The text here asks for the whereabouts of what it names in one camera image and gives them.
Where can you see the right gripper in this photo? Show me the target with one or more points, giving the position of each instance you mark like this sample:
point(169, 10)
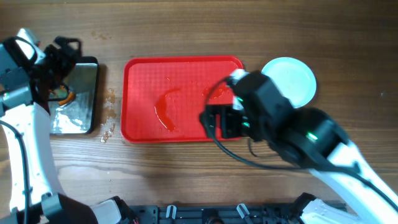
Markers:
point(222, 121)

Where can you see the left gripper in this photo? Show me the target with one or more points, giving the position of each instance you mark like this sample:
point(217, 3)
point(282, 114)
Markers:
point(62, 58)

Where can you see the green orange sponge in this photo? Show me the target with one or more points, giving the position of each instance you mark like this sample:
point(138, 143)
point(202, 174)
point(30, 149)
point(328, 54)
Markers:
point(62, 95)

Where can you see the light blue plate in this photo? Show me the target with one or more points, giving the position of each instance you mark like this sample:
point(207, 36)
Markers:
point(294, 79)

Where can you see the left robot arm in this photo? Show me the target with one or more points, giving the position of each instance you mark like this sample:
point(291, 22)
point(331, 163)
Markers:
point(28, 76)

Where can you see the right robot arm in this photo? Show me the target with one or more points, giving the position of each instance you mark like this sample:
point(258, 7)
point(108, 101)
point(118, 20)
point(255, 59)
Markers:
point(306, 139)

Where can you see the black water tray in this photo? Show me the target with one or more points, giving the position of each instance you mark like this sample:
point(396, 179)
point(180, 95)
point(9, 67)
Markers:
point(76, 114)

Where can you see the red plastic tray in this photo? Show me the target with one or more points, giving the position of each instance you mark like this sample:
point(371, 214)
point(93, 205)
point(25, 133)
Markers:
point(163, 96)

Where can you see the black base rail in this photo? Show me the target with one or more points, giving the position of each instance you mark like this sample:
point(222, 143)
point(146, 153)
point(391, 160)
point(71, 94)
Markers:
point(267, 213)

